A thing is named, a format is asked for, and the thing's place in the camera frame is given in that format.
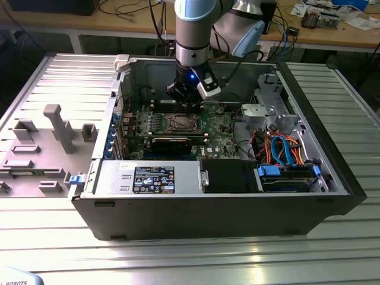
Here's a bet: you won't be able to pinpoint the blue cardboard box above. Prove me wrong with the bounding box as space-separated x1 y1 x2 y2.
331 0 369 10

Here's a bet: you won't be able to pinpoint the black looped cable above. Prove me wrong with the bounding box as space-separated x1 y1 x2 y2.
232 111 258 163

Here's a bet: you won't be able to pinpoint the silver drive cage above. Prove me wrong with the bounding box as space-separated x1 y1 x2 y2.
240 73 301 135

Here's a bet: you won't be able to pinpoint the black RAM slot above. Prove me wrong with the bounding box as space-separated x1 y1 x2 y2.
151 105 186 114

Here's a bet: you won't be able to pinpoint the green motherboard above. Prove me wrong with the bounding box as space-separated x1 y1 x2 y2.
123 102 248 163

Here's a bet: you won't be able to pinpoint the copper CPU cooler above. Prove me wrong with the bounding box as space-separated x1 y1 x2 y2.
300 7 321 30

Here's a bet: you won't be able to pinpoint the blue bench cable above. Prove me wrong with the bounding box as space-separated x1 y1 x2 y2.
281 25 292 62

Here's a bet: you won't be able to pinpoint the black tower box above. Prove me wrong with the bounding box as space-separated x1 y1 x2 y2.
262 0 279 36

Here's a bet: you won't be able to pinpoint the metal bracket box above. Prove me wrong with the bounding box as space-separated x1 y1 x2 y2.
319 11 340 30

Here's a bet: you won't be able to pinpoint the black monitor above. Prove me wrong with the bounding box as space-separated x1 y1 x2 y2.
7 0 97 17

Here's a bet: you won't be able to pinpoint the grey parts rack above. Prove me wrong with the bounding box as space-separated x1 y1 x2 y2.
0 103 99 199

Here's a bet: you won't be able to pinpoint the black graphics card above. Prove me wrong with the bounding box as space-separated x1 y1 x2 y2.
126 132 206 156

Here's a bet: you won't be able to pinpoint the white paper sheets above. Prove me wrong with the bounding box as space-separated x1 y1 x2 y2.
345 17 378 31

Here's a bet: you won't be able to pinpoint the silver CPU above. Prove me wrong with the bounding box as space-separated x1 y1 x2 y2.
175 117 192 130

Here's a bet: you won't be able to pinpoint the hard disk in blue carrier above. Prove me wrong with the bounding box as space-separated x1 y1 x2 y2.
255 164 324 194

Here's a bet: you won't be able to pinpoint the wooden workbench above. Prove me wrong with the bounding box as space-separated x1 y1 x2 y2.
0 0 380 55

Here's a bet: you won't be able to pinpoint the silver power supply unit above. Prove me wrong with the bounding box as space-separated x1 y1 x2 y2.
94 160 203 196

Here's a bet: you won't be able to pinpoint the blue wire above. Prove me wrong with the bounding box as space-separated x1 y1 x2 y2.
271 135 294 167

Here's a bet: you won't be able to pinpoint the orange wire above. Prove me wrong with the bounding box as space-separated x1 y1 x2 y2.
263 135 273 164
290 138 307 164

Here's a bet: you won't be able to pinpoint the blue carrier clip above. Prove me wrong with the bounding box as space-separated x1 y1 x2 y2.
68 174 86 187

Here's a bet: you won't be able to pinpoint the black open PC case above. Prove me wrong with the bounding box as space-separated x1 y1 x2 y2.
67 55 368 242

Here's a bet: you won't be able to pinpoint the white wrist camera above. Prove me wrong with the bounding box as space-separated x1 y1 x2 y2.
195 75 223 99

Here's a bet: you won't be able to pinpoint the black camera cable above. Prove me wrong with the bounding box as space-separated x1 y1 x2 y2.
219 49 265 87

